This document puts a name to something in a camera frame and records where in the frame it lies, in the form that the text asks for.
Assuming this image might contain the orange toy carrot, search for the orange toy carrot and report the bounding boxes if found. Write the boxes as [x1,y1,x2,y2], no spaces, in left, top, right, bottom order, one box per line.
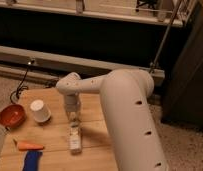
[13,140,44,151]

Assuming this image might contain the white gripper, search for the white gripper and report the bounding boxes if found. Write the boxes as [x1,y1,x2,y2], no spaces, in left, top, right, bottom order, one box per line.
[64,94,81,121]

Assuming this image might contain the small white bottle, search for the small white bottle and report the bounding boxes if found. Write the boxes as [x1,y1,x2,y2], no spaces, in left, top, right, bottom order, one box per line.
[69,121,82,154]

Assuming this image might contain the black cable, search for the black cable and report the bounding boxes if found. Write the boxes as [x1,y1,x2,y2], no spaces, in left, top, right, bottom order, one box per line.
[9,59,35,104]

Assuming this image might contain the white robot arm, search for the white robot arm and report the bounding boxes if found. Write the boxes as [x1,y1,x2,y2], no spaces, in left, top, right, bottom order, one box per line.
[56,69,169,171]

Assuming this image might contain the long grey baseboard rail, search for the long grey baseboard rail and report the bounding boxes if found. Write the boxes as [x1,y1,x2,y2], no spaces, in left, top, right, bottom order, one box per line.
[0,44,166,84]

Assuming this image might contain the blue cloth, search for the blue cloth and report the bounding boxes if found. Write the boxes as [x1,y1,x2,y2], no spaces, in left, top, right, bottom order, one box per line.
[22,151,42,171]

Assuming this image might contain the red bowl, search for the red bowl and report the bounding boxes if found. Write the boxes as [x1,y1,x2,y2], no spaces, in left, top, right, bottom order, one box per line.
[0,104,26,129]

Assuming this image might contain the white paper cup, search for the white paper cup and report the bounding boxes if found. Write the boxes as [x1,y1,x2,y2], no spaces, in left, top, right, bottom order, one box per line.
[30,99,51,123]

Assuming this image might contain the metal pole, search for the metal pole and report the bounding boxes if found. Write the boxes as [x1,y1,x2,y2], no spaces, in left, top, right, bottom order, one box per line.
[149,0,182,73]

